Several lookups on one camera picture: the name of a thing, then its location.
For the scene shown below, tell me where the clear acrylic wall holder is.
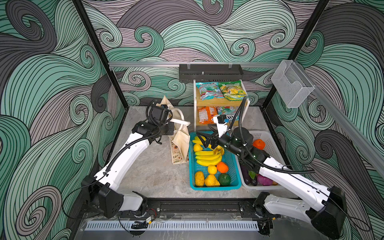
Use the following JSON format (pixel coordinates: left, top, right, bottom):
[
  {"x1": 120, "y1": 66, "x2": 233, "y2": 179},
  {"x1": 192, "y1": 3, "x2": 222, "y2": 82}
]
[{"x1": 271, "y1": 60, "x2": 315, "y2": 109}]

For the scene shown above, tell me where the small yellow lemon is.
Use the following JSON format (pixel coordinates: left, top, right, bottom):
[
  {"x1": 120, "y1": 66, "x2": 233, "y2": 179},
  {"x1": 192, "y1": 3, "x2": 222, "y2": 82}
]
[{"x1": 193, "y1": 144, "x2": 204, "y2": 153}]

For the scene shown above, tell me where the yellow pear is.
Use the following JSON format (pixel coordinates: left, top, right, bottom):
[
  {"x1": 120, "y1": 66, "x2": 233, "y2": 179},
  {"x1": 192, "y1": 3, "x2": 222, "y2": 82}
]
[{"x1": 205, "y1": 175, "x2": 220, "y2": 187}]

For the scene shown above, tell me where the teal plastic basket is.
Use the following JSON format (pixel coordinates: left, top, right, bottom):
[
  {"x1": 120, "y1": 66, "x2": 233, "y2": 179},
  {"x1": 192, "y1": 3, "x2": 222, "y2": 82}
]
[{"x1": 189, "y1": 132, "x2": 241, "y2": 191}]

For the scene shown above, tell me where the purple red onion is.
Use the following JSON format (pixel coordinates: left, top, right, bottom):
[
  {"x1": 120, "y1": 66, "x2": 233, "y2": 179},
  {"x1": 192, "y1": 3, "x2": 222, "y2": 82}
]
[{"x1": 257, "y1": 175, "x2": 274, "y2": 186}]

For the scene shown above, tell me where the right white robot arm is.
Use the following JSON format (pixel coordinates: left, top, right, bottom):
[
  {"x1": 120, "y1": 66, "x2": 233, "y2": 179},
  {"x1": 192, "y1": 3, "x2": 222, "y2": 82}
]
[{"x1": 197, "y1": 128, "x2": 347, "y2": 240}]

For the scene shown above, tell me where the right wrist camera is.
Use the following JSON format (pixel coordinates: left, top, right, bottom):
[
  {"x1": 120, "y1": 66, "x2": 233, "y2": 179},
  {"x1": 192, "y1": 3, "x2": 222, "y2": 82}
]
[{"x1": 213, "y1": 115, "x2": 229, "y2": 138}]

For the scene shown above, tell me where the green-yellow candy bag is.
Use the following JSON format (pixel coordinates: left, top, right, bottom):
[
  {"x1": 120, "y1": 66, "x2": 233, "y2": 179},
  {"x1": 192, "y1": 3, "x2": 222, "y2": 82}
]
[{"x1": 219, "y1": 81, "x2": 247, "y2": 101}]

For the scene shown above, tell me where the white wooden two-tier shelf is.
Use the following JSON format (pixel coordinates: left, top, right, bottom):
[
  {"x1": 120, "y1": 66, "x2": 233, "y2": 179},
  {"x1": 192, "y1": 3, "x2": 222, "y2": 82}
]
[{"x1": 193, "y1": 80, "x2": 242, "y2": 132}]

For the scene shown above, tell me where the blue-red candy bag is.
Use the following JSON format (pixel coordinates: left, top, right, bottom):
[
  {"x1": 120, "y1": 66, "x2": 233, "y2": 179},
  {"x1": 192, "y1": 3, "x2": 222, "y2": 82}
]
[{"x1": 196, "y1": 82, "x2": 224, "y2": 101}]

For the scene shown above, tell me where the yellow corn cob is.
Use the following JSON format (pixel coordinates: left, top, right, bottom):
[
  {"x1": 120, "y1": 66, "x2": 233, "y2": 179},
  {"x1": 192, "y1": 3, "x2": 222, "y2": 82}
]
[{"x1": 195, "y1": 171, "x2": 205, "y2": 187}]

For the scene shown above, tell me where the purple eggplant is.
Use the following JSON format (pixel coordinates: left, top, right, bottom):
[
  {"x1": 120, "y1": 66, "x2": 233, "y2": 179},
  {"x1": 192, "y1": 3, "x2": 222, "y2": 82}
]
[{"x1": 241, "y1": 165, "x2": 252, "y2": 185}]

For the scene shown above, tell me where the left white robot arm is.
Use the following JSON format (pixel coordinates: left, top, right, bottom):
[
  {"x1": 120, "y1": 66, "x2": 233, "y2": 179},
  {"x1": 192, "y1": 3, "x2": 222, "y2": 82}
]
[{"x1": 81, "y1": 121, "x2": 175, "y2": 219}]

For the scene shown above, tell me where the orange tomato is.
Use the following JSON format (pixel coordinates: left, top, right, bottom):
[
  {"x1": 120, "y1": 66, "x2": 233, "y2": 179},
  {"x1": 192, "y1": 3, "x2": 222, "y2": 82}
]
[{"x1": 253, "y1": 139, "x2": 266, "y2": 150}]

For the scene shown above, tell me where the floral canvas tote bag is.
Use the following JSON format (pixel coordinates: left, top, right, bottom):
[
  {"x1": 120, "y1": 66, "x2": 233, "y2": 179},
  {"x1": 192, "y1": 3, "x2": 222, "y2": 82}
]
[{"x1": 157, "y1": 96, "x2": 191, "y2": 165}]

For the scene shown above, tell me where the black metal wall tray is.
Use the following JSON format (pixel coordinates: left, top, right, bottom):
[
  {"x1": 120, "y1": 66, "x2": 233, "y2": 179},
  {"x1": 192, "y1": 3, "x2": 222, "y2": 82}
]
[{"x1": 179, "y1": 64, "x2": 244, "y2": 83}]

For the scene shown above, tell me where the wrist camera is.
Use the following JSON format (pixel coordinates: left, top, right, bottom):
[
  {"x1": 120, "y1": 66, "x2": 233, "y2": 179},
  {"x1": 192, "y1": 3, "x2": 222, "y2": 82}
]
[
  {"x1": 213, "y1": 115, "x2": 229, "y2": 138},
  {"x1": 149, "y1": 106, "x2": 170, "y2": 124}
]

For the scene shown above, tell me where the green Fox's candy bag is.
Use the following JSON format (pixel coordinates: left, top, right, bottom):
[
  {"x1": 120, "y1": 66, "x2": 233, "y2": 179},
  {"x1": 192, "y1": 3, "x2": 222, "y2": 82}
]
[{"x1": 216, "y1": 106, "x2": 238, "y2": 120}]

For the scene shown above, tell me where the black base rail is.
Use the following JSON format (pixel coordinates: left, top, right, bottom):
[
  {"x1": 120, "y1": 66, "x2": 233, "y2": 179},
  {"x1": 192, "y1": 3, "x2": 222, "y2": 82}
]
[{"x1": 80, "y1": 197, "x2": 301, "y2": 220}]

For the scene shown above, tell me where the orange candy bag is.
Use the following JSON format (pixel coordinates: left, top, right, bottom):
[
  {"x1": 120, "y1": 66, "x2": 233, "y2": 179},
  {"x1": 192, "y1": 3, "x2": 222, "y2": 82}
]
[{"x1": 198, "y1": 107, "x2": 218, "y2": 125}]

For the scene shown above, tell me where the green avocado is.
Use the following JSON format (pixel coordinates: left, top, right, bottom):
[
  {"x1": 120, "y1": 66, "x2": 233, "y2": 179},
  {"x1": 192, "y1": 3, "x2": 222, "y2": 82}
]
[{"x1": 218, "y1": 173, "x2": 232, "y2": 187}]

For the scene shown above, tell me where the white plastic basket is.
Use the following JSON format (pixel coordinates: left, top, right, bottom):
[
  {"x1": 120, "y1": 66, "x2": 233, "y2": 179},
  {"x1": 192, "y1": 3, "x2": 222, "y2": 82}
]
[{"x1": 236, "y1": 130, "x2": 286, "y2": 192}]

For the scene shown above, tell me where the white slotted cable duct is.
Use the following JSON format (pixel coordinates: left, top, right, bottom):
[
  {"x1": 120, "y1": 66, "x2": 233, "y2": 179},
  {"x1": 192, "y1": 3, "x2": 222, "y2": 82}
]
[{"x1": 85, "y1": 220, "x2": 259, "y2": 232}]

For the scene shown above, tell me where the yellow banana bunch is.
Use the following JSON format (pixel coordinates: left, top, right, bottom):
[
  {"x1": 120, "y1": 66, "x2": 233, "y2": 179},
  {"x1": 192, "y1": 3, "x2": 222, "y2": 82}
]
[
  {"x1": 195, "y1": 150, "x2": 225, "y2": 167},
  {"x1": 192, "y1": 136, "x2": 207, "y2": 146}
]

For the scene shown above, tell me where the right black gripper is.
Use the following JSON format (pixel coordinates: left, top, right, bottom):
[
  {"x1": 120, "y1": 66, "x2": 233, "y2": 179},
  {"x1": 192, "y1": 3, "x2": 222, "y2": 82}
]
[{"x1": 199, "y1": 122, "x2": 246, "y2": 159}]

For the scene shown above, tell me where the orange fruit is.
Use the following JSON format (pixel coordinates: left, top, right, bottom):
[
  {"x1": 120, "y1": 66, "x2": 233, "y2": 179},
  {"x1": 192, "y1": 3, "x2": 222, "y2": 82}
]
[{"x1": 216, "y1": 162, "x2": 229, "y2": 174}]

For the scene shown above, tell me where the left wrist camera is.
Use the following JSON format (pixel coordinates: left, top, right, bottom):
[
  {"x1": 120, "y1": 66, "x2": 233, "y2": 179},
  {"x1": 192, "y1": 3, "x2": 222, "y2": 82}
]
[{"x1": 149, "y1": 106, "x2": 170, "y2": 124}]

